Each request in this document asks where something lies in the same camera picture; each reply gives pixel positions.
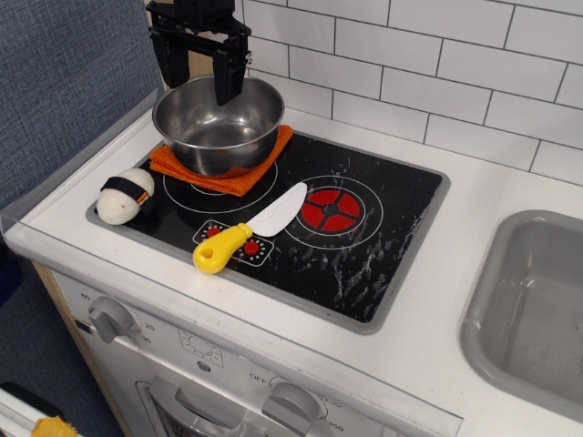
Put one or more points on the yellow object at bottom left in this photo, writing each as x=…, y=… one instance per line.
x=53, y=427

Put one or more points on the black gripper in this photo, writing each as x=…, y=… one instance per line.
x=205, y=27

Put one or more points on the white plush egg black band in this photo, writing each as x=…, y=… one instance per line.
x=126, y=195

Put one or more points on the grey sink basin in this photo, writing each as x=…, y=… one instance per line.
x=522, y=332

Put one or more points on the black toy stovetop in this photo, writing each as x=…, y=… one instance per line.
x=345, y=254

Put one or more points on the stainless steel pot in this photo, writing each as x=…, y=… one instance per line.
x=220, y=141

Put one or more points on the grey oven knob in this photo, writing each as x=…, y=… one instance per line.
x=291, y=407
x=110, y=319

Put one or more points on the grey right oven knob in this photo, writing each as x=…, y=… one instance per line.
x=291, y=407

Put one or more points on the orange woven cloth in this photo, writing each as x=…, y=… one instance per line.
x=163, y=161

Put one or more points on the grey left oven knob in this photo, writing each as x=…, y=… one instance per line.
x=110, y=319

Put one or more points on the white toy oven door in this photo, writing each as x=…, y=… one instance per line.
x=192, y=410

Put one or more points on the yellow handled toy knife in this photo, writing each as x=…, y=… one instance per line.
x=213, y=254

